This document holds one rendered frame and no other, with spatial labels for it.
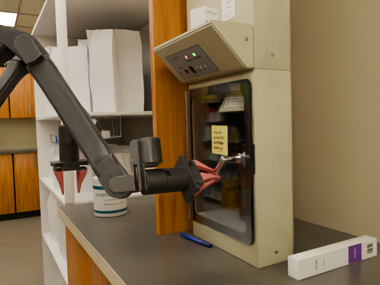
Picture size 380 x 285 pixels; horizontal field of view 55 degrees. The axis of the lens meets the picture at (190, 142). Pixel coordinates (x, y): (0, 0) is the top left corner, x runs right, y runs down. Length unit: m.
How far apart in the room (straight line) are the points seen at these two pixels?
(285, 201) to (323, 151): 0.40
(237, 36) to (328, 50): 0.51
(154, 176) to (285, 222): 0.35
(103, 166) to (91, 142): 0.06
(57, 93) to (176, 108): 0.42
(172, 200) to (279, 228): 0.39
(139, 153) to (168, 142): 0.34
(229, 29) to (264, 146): 0.28
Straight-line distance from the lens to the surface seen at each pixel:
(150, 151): 0.82
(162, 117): 1.15
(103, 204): 1.45
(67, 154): 1.13
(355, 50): 1.24
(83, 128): 0.86
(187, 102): 1.12
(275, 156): 0.91
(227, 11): 0.99
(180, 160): 0.88
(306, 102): 1.35
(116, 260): 1.01
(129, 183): 0.80
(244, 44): 0.87
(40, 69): 0.92
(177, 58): 1.03
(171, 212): 1.19
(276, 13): 0.95
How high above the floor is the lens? 1.29
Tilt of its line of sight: 3 degrees down
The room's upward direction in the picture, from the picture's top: 2 degrees counter-clockwise
